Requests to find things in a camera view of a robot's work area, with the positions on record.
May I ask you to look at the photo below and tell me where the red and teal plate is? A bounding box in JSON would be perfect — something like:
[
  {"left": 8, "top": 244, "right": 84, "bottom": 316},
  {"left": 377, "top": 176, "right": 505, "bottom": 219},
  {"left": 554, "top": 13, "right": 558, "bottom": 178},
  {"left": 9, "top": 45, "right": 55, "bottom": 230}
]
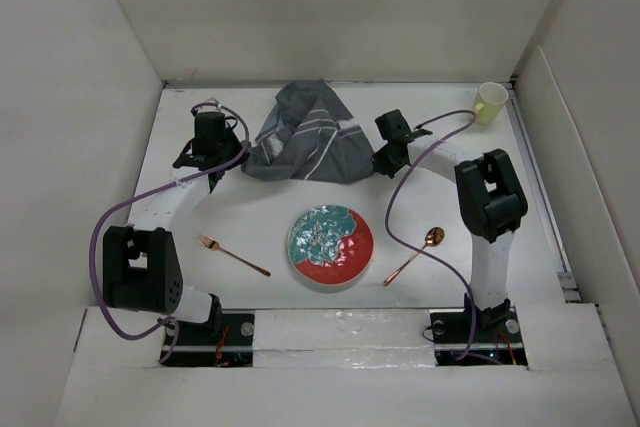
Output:
[{"left": 286, "top": 204, "right": 374, "bottom": 293}]

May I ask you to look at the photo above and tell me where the copper spoon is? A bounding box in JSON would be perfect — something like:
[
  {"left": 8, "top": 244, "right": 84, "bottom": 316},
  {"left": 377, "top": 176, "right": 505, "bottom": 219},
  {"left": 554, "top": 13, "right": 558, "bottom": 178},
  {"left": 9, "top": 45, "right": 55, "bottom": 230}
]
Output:
[{"left": 382, "top": 227, "right": 445, "bottom": 287}]

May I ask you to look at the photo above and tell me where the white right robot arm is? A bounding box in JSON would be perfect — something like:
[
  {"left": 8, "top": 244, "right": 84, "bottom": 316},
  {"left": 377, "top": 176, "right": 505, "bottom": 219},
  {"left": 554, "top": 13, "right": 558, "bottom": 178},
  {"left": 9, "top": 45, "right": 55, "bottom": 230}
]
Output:
[{"left": 372, "top": 110, "right": 528, "bottom": 341}]

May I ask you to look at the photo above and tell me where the copper fork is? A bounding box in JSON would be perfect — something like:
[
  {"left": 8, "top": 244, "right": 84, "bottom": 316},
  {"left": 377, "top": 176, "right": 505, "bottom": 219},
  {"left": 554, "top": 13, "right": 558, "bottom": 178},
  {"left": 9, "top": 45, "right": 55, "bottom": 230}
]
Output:
[{"left": 197, "top": 234, "right": 271, "bottom": 277}]

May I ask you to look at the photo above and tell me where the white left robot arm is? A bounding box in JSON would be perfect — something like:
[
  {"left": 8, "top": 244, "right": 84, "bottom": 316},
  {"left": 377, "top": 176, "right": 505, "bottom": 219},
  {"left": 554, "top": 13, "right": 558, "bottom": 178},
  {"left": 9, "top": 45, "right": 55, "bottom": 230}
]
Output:
[{"left": 91, "top": 102, "right": 248, "bottom": 344}]

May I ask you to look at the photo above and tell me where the grey striped cloth placemat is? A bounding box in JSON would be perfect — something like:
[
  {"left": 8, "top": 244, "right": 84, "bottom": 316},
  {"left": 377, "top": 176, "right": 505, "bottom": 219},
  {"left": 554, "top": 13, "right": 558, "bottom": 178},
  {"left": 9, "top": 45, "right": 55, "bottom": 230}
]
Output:
[{"left": 242, "top": 80, "right": 374, "bottom": 184}]

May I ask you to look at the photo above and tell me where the pale yellow mug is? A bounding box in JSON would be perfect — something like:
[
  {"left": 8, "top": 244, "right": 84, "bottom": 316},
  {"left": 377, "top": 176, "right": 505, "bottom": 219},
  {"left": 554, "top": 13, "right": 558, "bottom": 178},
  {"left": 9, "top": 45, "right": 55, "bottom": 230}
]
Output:
[{"left": 472, "top": 82, "right": 509, "bottom": 126}]

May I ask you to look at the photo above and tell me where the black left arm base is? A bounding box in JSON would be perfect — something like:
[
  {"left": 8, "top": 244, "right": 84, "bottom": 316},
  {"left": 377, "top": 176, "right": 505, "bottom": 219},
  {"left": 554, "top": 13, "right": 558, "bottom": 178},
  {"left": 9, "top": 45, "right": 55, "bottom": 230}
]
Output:
[{"left": 162, "top": 310, "right": 255, "bottom": 368}]

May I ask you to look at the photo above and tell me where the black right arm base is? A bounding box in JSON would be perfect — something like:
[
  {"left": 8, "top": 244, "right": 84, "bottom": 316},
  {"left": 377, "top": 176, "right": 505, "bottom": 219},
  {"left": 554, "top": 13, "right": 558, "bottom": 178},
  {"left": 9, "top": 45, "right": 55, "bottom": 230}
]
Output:
[{"left": 422, "top": 309, "right": 528, "bottom": 367}]

